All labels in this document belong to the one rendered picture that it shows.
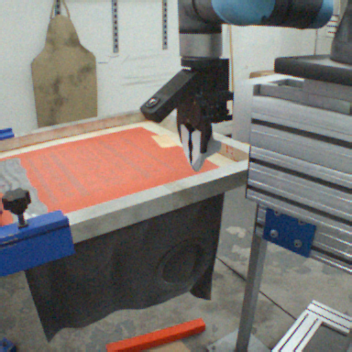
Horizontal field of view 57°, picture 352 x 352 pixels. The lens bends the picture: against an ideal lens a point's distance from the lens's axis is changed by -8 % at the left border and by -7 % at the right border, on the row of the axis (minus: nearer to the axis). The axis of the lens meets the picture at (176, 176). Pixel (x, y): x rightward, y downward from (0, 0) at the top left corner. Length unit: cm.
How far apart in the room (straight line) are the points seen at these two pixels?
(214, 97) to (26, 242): 39
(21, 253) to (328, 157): 46
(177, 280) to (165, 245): 13
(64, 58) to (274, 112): 244
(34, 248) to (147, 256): 31
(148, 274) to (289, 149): 47
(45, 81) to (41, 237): 230
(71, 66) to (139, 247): 221
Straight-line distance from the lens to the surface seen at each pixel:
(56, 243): 57
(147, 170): 81
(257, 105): 50
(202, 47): 58
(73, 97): 286
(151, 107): 57
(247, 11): 48
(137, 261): 78
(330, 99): 46
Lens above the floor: 129
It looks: 25 degrees down
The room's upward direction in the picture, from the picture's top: straight up
